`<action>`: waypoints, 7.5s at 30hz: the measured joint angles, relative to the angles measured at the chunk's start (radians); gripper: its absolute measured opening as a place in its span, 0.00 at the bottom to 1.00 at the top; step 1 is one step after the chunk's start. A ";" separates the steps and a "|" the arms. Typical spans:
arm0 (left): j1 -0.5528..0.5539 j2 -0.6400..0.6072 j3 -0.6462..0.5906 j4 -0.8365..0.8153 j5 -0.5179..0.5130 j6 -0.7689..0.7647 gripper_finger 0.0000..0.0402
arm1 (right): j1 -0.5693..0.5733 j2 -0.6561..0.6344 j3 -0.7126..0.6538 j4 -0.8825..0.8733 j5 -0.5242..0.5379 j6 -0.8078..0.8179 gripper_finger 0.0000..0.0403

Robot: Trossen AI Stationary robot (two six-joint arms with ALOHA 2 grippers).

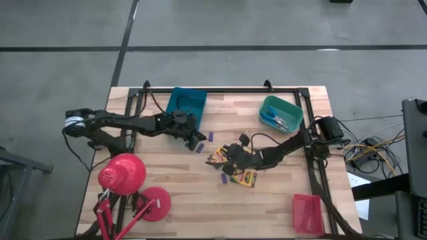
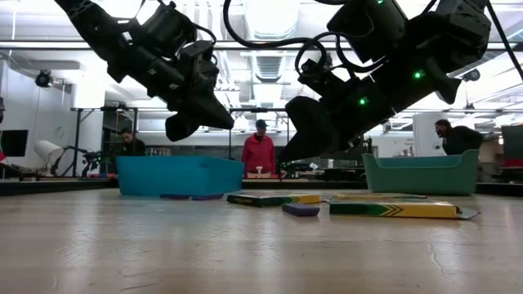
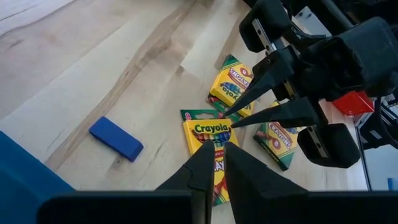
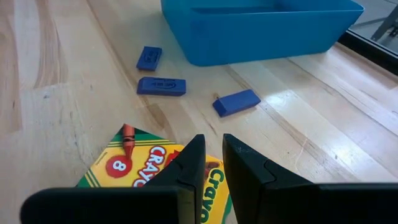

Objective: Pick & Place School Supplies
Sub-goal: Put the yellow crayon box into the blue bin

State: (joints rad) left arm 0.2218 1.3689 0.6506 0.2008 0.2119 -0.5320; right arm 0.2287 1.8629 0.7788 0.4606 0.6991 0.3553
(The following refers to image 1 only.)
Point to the red desk lamp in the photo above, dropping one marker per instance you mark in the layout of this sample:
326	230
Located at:
121	173

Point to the red mesh basket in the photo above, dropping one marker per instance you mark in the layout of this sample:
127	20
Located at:
308	215

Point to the flat black box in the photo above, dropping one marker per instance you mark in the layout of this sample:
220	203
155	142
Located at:
340	1

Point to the black metal rig frame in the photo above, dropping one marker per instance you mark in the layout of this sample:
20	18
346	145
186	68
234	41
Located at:
233	90

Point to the white paper sheet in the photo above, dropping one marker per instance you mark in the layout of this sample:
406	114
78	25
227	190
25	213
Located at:
358	181

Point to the blue plastic bin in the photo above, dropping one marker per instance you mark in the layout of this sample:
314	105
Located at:
200	100

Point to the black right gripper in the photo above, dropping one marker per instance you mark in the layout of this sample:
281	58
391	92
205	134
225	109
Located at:
243	158

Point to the yellow Crayola crayon box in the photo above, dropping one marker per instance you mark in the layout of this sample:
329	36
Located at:
245	179
218	155

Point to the grey metal stand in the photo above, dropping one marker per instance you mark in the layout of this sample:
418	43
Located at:
16	163

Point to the teal plastic bin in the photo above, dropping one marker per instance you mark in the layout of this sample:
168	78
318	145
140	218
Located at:
290	111

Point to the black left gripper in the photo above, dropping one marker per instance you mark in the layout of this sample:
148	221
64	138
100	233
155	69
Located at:
173	125

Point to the black desk beam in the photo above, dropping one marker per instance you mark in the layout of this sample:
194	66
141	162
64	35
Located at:
380	188

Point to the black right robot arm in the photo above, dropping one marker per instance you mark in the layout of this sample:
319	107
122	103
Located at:
290	146

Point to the purple eraser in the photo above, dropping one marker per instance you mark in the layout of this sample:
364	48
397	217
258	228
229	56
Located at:
224	178
199	148
211	136

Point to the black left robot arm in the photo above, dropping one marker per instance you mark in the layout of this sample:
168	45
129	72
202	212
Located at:
133	123

